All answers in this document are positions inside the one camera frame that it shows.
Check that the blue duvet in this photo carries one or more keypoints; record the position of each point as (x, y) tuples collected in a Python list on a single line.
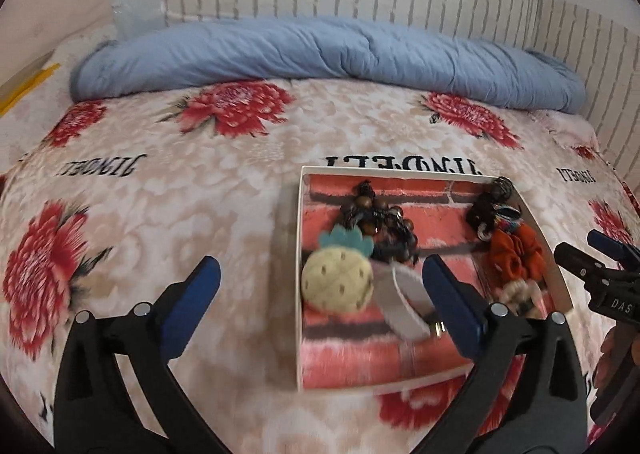
[(325, 54)]

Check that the person's right hand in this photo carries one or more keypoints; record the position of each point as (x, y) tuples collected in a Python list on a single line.
[(607, 359)]

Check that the orange scrunchie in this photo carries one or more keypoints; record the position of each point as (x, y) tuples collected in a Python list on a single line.
[(515, 254)]

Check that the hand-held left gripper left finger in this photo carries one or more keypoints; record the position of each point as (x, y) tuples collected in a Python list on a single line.
[(195, 304)]

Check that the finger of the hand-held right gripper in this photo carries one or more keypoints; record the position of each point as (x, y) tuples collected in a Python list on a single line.
[(612, 246), (582, 261)]

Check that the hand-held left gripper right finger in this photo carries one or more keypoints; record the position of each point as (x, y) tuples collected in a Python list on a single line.
[(452, 304)]

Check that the black scrunchie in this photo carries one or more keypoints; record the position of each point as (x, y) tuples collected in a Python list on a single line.
[(481, 214)]

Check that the cream pineapple plush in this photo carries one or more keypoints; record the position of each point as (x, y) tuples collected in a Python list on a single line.
[(335, 279)]

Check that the yellow strip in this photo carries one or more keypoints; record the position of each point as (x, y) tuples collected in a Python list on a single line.
[(30, 87)]

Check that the black claw hair clip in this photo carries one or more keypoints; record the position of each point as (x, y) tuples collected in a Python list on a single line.
[(501, 188)]

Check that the white box with brick print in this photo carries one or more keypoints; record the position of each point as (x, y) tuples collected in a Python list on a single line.
[(350, 364)]

